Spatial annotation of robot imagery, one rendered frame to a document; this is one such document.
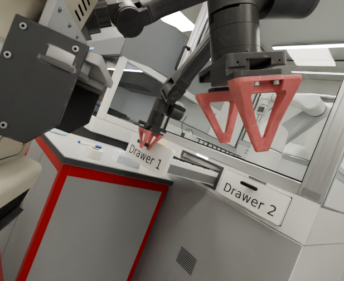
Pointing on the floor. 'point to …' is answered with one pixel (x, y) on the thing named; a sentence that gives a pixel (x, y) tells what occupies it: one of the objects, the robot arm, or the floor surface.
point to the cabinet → (228, 244)
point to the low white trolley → (80, 216)
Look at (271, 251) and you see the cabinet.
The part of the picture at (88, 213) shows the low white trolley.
